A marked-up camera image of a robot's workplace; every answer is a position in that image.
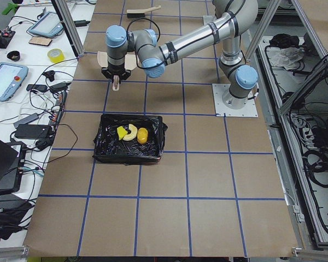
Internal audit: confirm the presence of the blue teach pendant far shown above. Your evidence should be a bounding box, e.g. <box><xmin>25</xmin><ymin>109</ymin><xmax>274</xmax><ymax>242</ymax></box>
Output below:
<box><xmin>27</xmin><ymin>11</ymin><xmax>63</xmax><ymax>38</ymax></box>

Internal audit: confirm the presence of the blue teach pendant near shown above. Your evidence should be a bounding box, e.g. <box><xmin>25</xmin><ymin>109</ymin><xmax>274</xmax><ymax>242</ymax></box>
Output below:
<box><xmin>0</xmin><ymin>62</ymin><xmax>28</xmax><ymax>102</ymax></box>

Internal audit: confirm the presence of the yellow green sponge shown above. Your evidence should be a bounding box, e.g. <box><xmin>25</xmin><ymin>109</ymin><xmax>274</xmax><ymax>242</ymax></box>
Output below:
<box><xmin>116</xmin><ymin>126</ymin><xmax>128</xmax><ymax>140</ymax></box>

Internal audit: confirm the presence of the white cloth rag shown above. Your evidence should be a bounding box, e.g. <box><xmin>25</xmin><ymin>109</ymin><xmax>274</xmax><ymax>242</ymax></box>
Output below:
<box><xmin>270</xmin><ymin>47</ymin><xmax>304</xmax><ymax>70</ymax></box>

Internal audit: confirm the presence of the black laptop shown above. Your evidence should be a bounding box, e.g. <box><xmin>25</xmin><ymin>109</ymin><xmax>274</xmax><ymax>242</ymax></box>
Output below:
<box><xmin>0</xmin><ymin>140</ymin><xmax>26</xmax><ymax>195</ymax></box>

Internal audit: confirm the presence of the black power adapter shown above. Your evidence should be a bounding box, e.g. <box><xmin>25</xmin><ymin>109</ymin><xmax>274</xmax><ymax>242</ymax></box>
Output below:
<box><xmin>15</xmin><ymin>124</ymin><xmax>52</xmax><ymax>139</ymax></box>

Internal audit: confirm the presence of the beige plastic dustpan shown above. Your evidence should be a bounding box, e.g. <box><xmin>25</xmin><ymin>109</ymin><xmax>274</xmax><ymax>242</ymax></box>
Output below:
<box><xmin>97</xmin><ymin>51</ymin><xmax>137</xmax><ymax>91</ymax></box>

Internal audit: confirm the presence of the beige hand brush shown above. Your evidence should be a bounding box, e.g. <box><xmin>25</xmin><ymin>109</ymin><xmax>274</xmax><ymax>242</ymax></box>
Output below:
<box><xmin>126</xmin><ymin>5</ymin><xmax>161</xmax><ymax>19</ymax></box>

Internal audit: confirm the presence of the brown phone case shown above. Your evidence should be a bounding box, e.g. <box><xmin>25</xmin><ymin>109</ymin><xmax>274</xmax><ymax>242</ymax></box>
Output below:
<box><xmin>28</xmin><ymin>37</ymin><xmax>52</xmax><ymax>46</ymax></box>

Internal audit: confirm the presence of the yellow tape roll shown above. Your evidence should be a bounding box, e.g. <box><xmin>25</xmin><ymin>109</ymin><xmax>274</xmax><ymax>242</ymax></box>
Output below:
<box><xmin>47</xmin><ymin>49</ymin><xmax>65</xmax><ymax>63</ymax></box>

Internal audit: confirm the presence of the toy bread croissant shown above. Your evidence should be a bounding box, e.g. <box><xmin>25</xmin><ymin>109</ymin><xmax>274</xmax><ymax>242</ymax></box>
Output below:
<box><xmin>123</xmin><ymin>124</ymin><xmax>138</xmax><ymax>141</ymax></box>

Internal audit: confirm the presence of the yellow potato toy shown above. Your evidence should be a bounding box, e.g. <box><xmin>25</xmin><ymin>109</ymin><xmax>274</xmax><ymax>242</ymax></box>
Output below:
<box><xmin>137</xmin><ymin>127</ymin><xmax>149</xmax><ymax>145</ymax></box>

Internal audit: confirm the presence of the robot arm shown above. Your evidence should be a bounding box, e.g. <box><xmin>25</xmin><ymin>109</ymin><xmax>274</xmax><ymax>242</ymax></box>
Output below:
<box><xmin>101</xmin><ymin>1</ymin><xmax>258</xmax><ymax>109</ymax></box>

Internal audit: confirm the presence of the pink bin with black bag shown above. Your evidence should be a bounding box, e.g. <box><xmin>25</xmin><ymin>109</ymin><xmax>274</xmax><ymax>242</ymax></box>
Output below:
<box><xmin>93</xmin><ymin>114</ymin><xmax>167</xmax><ymax>164</ymax></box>

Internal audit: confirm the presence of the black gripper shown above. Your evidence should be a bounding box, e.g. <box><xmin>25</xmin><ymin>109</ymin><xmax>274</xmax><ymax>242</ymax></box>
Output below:
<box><xmin>101</xmin><ymin>61</ymin><xmax>131</xmax><ymax>82</ymax></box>

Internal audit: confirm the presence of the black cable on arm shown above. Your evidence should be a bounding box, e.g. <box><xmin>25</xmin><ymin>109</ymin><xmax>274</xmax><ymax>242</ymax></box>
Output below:
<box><xmin>125</xmin><ymin>17</ymin><xmax>165</xmax><ymax>69</ymax></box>

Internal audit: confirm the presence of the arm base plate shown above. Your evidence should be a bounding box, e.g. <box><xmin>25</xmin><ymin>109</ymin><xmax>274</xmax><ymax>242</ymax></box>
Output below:
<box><xmin>212</xmin><ymin>84</ymin><xmax>258</xmax><ymax>118</ymax></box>
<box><xmin>202</xmin><ymin>15</ymin><xmax>221</xmax><ymax>28</ymax></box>

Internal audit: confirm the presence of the aluminium frame post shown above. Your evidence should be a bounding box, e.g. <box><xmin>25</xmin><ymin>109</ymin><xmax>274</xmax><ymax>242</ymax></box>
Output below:
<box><xmin>51</xmin><ymin>0</ymin><xmax>84</xmax><ymax>58</ymax></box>

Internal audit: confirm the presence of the blue teach pendant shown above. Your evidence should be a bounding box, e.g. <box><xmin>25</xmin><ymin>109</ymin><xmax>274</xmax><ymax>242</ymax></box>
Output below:
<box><xmin>27</xmin><ymin>11</ymin><xmax>63</xmax><ymax>38</ymax></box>
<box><xmin>0</xmin><ymin>62</ymin><xmax>28</xmax><ymax>102</ymax></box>

